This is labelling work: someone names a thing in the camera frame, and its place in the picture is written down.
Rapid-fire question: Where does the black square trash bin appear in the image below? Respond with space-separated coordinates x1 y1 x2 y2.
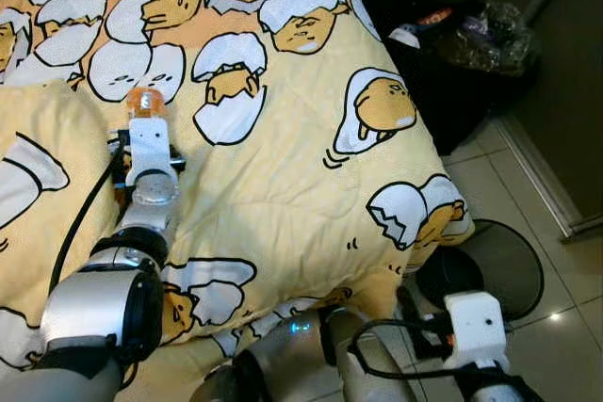
382 0 543 153

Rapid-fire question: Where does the yellow egg-print blanket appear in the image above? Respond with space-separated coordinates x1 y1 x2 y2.
0 0 477 375

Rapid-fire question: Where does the round black waste bin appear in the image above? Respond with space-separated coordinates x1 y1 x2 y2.
415 218 546 321

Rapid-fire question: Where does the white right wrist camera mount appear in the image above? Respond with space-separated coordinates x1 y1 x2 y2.
443 291 511 372

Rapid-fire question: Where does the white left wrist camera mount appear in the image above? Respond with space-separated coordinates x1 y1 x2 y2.
127 118 180 186

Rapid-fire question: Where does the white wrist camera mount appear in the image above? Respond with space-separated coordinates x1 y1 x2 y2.
443 291 511 372
127 118 180 186

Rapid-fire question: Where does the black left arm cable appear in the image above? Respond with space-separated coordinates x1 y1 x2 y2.
47 143 128 295

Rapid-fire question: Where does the clear crumpled plastic bag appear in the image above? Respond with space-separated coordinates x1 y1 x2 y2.
438 0 533 75

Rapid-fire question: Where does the orange red snack packet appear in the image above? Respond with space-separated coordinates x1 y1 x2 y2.
417 8 455 28

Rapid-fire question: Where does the white crumpled wrapper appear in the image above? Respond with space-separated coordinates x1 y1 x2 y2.
388 24 422 48

